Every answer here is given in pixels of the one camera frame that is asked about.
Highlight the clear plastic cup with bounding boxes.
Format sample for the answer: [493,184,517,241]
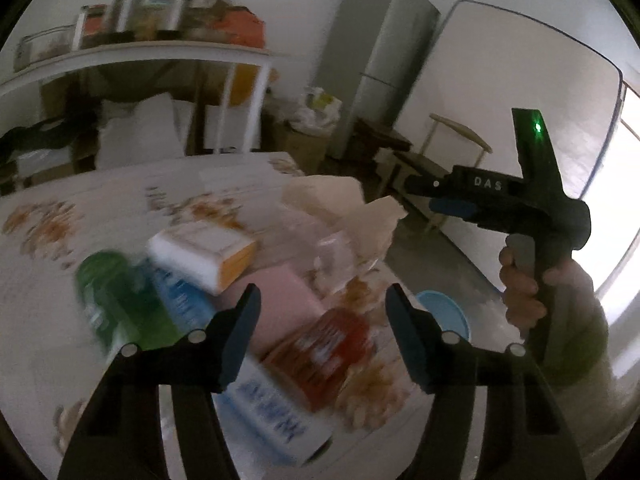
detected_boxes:
[312,232,382,297]

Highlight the metal bin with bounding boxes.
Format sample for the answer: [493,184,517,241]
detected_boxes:
[111,0,196,34]

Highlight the grey refrigerator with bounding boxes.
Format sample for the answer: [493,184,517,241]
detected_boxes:
[312,0,442,162]

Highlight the yellow plastic bag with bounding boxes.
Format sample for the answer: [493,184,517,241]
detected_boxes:
[231,62,279,107]

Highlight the red snack packet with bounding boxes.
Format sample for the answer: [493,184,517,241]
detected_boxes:
[262,307,375,413]

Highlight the green plastic bottle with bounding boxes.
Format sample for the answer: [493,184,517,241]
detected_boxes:
[75,250,182,361]

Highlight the wooden chair dark seat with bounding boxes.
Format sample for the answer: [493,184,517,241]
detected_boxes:
[394,112,494,234]

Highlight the white paper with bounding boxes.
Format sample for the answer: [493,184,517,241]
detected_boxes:
[281,175,409,262]

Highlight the red jar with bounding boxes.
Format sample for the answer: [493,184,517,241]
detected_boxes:
[75,5,109,49]

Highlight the white plastic bags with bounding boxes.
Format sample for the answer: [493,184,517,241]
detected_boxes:
[290,87,344,134]

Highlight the person's right hand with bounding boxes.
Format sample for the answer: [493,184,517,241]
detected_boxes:
[499,247,610,387]

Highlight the white foam box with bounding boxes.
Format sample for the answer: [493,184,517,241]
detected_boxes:
[202,102,262,154]

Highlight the blue plastic basket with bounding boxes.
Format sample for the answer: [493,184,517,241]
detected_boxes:
[416,290,472,347]

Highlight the clear plastic container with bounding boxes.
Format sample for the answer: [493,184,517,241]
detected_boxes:
[15,27,77,72]

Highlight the floral tablecloth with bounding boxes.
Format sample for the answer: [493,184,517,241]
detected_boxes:
[0,152,437,480]

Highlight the window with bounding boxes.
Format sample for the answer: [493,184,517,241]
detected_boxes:
[582,82,640,311]

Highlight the dark wooden stool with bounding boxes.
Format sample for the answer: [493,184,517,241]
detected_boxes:
[352,117,414,162]

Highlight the cardboard box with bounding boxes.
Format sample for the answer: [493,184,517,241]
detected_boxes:
[272,122,334,172]

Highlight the white mattress blue edge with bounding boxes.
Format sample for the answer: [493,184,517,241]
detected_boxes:
[392,0,627,302]

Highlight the black clothing on bed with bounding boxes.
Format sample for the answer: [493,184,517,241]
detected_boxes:
[0,117,97,162]

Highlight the white pillow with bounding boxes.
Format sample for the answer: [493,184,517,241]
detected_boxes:
[95,97,177,169]

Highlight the white orange carton box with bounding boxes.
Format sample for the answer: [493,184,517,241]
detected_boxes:
[147,220,259,297]

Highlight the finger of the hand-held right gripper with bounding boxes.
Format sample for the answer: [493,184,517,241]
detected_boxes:
[428,197,481,223]
[404,171,457,197]

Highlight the orange bag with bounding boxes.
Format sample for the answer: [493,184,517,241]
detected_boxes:
[215,10,267,49]

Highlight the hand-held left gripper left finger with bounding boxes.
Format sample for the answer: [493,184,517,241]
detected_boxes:
[56,283,263,480]

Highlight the pink tissue pack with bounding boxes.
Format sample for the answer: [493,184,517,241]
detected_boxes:
[220,266,327,356]

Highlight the white frame table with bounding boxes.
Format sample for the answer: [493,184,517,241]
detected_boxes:
[0,42,274,162]

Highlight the blue white toothpaste box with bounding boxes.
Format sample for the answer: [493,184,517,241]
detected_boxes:
[142,260,335,467]

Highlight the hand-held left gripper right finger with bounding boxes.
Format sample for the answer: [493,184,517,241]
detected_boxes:
[385,283,588,480]

